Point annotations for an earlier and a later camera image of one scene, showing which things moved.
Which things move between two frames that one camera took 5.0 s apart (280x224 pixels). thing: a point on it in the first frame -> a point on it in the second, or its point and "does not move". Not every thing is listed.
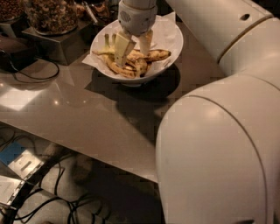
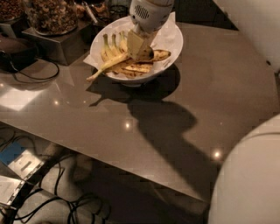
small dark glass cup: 113,12 does not move
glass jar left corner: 10,9 does not move
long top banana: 110,50 -> 108,66
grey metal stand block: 64,48 does not move
